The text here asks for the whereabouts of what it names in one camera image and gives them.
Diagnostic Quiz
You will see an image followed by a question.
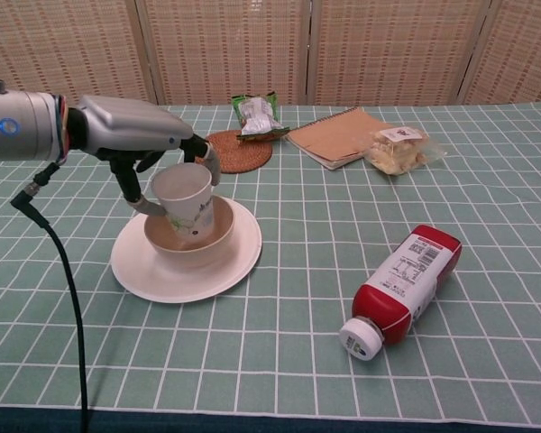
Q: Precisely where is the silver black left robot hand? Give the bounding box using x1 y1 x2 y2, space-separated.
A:
67 94 222 217

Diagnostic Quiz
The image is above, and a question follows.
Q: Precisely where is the paper cup with green print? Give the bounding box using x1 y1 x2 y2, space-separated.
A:
151 162 215 240

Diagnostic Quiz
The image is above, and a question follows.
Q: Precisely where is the beige bowl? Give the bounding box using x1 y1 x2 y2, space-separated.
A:
143 195 236 271

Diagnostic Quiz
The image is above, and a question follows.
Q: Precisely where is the round woven rattan coaster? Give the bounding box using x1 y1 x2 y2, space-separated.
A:
194 129 273 175

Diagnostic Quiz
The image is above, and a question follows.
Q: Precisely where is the green snack packet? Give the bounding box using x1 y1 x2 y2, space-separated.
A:
231 91 289 143

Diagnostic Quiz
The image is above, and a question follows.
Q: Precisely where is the woven bamboo folding screen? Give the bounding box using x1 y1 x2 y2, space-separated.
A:
0 0 541 119

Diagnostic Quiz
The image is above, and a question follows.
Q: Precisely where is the white paper plate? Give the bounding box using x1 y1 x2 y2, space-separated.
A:
110 198 263 304

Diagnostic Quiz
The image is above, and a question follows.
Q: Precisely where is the brown spiral notebook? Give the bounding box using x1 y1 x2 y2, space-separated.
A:
285 106 398 171

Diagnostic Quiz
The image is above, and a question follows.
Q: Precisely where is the green checked tablecloth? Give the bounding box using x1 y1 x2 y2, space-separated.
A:
0 104 541 419

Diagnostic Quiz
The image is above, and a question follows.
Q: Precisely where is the clear bag of pastries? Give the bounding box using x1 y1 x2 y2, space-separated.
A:
359 126 448 177

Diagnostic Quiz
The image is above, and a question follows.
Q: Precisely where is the red white drink bottle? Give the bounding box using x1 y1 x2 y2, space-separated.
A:
338 224 463 363

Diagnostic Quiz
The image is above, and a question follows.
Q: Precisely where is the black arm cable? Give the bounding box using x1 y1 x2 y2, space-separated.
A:
10 161 91 433

